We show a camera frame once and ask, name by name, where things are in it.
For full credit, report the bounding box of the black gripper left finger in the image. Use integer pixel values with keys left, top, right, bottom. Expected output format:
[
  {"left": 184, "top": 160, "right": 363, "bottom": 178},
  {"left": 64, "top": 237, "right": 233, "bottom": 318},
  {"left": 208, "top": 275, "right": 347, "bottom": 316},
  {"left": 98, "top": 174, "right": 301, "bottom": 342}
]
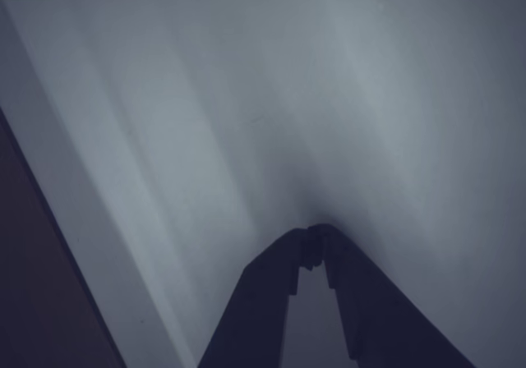
[{"left": 196, "top": 228, "right": 310, "bottom": 368}]

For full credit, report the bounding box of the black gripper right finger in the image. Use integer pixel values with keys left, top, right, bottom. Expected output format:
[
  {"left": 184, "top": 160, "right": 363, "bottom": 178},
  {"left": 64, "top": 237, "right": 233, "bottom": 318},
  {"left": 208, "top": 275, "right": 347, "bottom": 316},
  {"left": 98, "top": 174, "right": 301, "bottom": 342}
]
[{"left": 308, "top": 223, "right": 478, "bottom": 368}]

